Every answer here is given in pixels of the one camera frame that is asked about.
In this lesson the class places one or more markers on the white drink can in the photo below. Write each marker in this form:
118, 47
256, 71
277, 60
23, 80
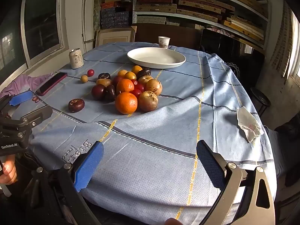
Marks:
76, 59

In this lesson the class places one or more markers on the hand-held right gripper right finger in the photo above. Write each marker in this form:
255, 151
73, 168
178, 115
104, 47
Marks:
209, 166

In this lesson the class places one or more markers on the white oval plate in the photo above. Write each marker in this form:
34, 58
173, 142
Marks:
156, 57

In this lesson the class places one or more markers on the white metal shelf unit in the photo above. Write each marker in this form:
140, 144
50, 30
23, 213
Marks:
152, 12

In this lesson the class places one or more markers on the wooden picture frame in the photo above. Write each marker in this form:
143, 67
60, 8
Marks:
114, 36

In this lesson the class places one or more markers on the white paper cup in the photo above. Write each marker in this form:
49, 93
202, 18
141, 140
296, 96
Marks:
163, 42

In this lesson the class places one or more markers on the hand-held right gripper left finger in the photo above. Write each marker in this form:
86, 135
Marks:
90, 166

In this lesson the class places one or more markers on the large tan passion fruit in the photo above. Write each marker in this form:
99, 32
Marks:
148, 101

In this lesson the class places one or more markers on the blue checked tablecloth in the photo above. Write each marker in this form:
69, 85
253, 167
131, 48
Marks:
164, 126

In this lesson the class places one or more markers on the dark brown wooden board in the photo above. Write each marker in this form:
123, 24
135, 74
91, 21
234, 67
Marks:
164, 34

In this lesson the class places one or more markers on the patterned curtain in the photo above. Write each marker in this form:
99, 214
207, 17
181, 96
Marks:
281, 39

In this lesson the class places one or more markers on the red cherry tomato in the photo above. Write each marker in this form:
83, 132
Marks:
90, 72
136, 93
140, 88
134, 82

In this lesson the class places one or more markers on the dark object white spiral print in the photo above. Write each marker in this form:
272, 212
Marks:
234, 68

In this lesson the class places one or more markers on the marbled leaning panel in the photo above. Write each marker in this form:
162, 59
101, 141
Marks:
96, 11

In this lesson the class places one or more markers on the person's left hand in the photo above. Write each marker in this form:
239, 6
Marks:
8, 171

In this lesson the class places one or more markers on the dark red plum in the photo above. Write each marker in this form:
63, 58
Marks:
98, 91
117, 79

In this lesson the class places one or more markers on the large deep orange mandarin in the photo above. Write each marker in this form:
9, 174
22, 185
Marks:
126, 102

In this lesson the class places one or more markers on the purple cloth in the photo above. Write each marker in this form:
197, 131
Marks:
23, 83

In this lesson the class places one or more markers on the red smartphone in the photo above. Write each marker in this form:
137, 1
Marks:
51, 83

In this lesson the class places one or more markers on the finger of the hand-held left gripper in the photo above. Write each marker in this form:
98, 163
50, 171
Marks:
21, 98
35, 117

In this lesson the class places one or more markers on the black glossy panel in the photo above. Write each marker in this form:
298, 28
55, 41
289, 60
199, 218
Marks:
222, 45

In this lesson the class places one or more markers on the pink cloth bundle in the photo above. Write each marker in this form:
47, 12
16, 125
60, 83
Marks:
218, 31

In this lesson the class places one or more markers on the white framed window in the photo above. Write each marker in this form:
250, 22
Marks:
42, 21

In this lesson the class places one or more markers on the black round stool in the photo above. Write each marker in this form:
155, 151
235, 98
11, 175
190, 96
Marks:
260, 98

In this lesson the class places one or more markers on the white leaning board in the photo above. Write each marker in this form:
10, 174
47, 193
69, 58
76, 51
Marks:
83, 16

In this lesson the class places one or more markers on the orange spotted passion fruit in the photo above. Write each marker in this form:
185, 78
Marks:
154, 87

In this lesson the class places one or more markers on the stack of blue patterned boxes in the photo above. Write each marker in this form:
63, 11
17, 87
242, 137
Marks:
114, 18

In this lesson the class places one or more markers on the red cherry tomatoes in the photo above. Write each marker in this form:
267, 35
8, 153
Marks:
125, 85

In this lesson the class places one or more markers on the olive brown passion fruit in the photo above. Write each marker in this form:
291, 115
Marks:
144, 79

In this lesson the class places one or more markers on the bright sunlit window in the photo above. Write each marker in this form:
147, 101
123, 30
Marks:
294, 51

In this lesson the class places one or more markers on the crumpled white tissue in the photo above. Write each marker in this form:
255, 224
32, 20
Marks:
248, 124

